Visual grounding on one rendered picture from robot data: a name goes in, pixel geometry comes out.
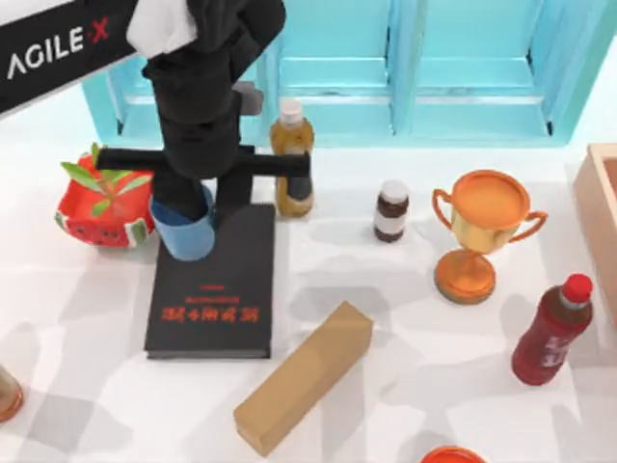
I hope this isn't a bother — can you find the shallow salmon-coloured box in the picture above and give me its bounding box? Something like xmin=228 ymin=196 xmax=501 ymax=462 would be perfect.
xmin=573 ymin=143 xmax=617 ymax=311

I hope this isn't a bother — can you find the black book with red print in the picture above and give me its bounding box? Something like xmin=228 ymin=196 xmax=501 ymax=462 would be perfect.
xmin=144 ymin=202 xmax=278 ymax=362

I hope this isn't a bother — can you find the watermelon plant pot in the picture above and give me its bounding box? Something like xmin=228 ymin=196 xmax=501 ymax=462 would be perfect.
xmin=54 ymin=143 xmax=158 ymax=253

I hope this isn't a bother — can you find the orange and gold trophy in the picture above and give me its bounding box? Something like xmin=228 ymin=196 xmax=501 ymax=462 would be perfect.
xmin=431 ymin=169 xmax=550 ymax=306

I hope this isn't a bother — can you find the red round object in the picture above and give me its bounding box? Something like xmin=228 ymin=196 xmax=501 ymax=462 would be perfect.
xmin=417 ymin=445 xmax=489 ymax=463

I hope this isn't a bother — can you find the red bottle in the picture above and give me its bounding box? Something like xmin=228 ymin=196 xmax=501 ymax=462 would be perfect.
xmin=511 ymin=273 xmax=595 ymax=387

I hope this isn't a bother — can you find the blue cup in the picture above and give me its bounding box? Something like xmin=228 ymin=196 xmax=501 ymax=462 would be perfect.
xmin=149 ymin=184 xmax=216 ymax=262

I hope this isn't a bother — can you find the brown cardboard box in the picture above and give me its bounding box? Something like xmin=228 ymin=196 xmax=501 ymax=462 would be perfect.
xmin=232 ymin=300 xmax=374 ymax=457

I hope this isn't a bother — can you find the small brown bottle white label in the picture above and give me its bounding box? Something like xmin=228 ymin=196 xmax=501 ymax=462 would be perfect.
xmin=371 ymin=178 xmax=411 ymax=244

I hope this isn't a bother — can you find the light blue rack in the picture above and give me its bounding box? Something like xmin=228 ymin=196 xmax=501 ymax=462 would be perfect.
xmin=80 ymin=0 xmax=604 ymax=150

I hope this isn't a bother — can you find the orange round object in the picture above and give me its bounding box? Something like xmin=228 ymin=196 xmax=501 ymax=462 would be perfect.
xmin=0 ymin=364 xmax=25 ymax=424

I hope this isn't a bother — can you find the amber bottle with white cap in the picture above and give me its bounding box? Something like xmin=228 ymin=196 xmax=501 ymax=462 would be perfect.
xmin=268 ymin=98 xmax=316 ymax=220

